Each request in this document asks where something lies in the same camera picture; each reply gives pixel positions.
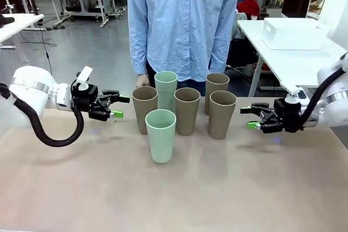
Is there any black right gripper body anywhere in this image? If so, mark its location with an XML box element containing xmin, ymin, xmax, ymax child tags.
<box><xmin>259</xmin><ymin>97</ymin><xmax>304</xmax><ymax>135</ymax></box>

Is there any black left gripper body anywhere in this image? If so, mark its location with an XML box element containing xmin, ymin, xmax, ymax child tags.
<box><xmin>71</xmin><ymin>84</ymin><xmax>110</xmax><ymax>122</ymax></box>

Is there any brown plastic cup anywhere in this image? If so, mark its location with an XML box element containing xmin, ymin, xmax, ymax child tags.
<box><xmin>208</xmin><ymin>90</ymin><xmax>238</xmax><ymax>140</ymax></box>
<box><xmin>173</xmin><ymin>87</ymin><xmax>201</xmax><ymax>136</ymax></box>
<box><xmin>205</xmin><ymin>73</ymin><xmax>231</xmax><ymax>115</ymax></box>
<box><xmin>132</xmin><ymin>86</ymin><xmax>159</xmax><ymax>135</ymax></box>

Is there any mint green plastic cup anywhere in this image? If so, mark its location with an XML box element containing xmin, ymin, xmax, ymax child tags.
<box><xmin>145</xmin><ymin>109</ymin><xmax>177</xmax><ymax>164</ymax></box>
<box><xmin>154</xmin><ymin>71</ymin><xmax>178</xmax><ymax>115</ymax></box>

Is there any white plastic basket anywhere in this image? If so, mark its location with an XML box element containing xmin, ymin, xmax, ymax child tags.
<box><xmin>263</xmin><ymin>17</ymin><xmax>330</xmax><ymax>45</ymax></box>

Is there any person's right forearm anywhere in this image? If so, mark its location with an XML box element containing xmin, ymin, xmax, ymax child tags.
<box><xmin>129</xmin><ymin>22</ymin><xmax>150</xmax><ymax>76</ymax></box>

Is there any person's left forearm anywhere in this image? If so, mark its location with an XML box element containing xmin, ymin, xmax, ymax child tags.
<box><xmin>210</xmin><ymin>22</ymin><xmax>235</xmax><ymax>73</ymax></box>

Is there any person's right hand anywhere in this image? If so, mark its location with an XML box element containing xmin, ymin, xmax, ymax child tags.
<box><xmin>135</xmin><ymin>73</ymin><xmax>151</xmax><ymax>89</ymax></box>

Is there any person in blue shirt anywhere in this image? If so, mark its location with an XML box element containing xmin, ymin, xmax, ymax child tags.
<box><xmin>127</xmin><ymin>0</ymin><xmax>240</xmax><ymax>97</ymax></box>

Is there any red fabric item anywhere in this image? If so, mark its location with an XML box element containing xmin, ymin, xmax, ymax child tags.
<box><xmin>236</xmin><ymin>0</ymin><xmax>260</xmax><ymax>17</ymax></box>

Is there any black object on desk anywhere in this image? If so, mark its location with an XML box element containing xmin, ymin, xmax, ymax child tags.
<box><xmin>0</xmin><ymin>16</ymin><xmax>15</xmax><ymax>27</ymax></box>

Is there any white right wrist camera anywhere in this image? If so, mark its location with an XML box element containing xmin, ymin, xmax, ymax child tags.
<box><xmin>279</xmin><ymin>81</ymin><xmax>308</xmax><ymax>105</ymax></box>

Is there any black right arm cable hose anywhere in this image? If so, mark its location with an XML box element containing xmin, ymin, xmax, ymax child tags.
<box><xmin>299</xmin><ymin>67</ymin><xmax>345</xmax><ymax>131</ymax></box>

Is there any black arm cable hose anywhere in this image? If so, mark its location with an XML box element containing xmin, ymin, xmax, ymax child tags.
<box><xmin>299</xmin><ymin>67</ymin><xmax>345</xmax><ymax>131</ymax></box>
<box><xmin>0</xmin><ymin>79</ymin><xmax>85</xmax><ymax>148</ymax></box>

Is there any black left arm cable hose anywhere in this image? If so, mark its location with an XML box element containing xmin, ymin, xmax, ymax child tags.
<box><xmin>0</xmin><ymin>79</ymin><xmax>85</xmax><ymax>148</ymax></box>

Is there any thin black floor cable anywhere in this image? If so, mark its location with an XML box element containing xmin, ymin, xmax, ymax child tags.
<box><xmin>40</xmin><ymin>25</ymin><xmax>57</xmax><ymax>74</ymax></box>

